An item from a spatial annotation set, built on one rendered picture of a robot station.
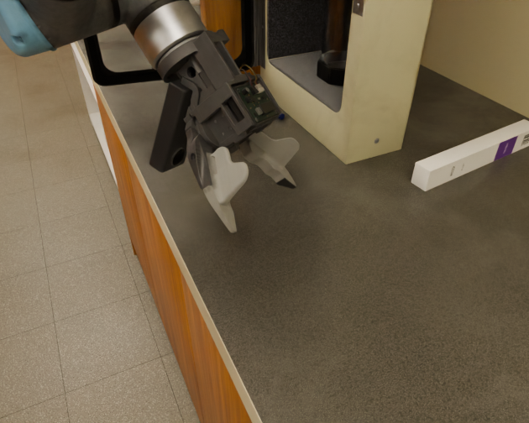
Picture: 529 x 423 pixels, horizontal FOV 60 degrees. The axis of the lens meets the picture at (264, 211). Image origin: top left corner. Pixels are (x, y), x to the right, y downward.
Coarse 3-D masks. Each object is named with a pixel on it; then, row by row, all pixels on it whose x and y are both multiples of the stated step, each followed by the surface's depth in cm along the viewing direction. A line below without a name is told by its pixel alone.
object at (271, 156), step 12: (240, 144) 58; (252, 144) 57; (264, 144) 57; (276, 144) 57; (288, 144) 57; (252, 156) 57; (264, 156) 58; (276, 156) 58; (288, 156) 58; (264, 168) 59; (276, 168) 59; (276, 180) 60; (288, 180) 60
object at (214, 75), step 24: (192, 48) 49; (216, 48) 48; (168, 72) 51; (192, 72) 53; (216, 72) 49; (240, 72) 50; (192, 96) 52; (216, 96) 48; (240, 96) 48; (264, 96) 52; (192, 120) 51; (216, 120) 51; (240, 120) 49; (264, 120) 50; (216, 144) 51
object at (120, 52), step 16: (192, 0) 81; (208, 0) 82; (224, 0) 82; (240, 0) 83; (208, 16) 83; (224, 16) 84; (240, 16) 85; (112, 32) 80; (128, 32) 81; (240, 32) 86; (112, 48) 82; (128, 48) 83; (240, 48) 88; (112, 64) 83; (128, 64) 84; (144, 64) 85
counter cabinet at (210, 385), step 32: (96, 96) 150; (128, 160) 112; (128, 192) 136; (128, 224) 174; (160, 256) 105; (160, 288) 126; (192, 320) 85; (192, 352) 99; (192, 384) 118; (224, 384) 72; (224, 416) 81
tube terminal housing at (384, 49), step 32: (384, 0) 60; (416, 0) 62; (352, 32) 63; (384, 32) 62; (416, 32) 65; (352, 64) 65; (384, 64) 65; (416, 64) 68; (288, 96) 85; (352, 96) 67; (384, 96) 69; (320, 128) 78; (352, 128) 70; (384, 128) 73; (352, 160) 74
